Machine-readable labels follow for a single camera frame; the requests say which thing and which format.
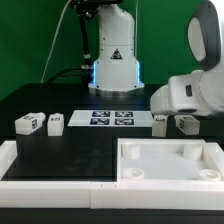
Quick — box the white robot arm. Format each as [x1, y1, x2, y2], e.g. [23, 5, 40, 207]
[88, 0, 224, 116]

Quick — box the white cable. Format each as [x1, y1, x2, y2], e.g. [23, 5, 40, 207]
[40, 0, 73, 84]

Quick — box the white square tabletop part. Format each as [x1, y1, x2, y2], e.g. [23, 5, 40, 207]
[117, 138, 224, 182]

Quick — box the white U-shaped obstacle fence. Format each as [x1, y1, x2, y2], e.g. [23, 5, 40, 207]
[0, 141, 224, 210]

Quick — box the black cable bundle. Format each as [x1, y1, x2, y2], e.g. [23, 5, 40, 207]
[46, 0, 118, 84]

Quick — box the white marker sheet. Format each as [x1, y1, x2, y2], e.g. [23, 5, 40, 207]
[68, 110, 153, 127]

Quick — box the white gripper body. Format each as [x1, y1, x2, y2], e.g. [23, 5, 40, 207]
[150, 70, 207, 116]

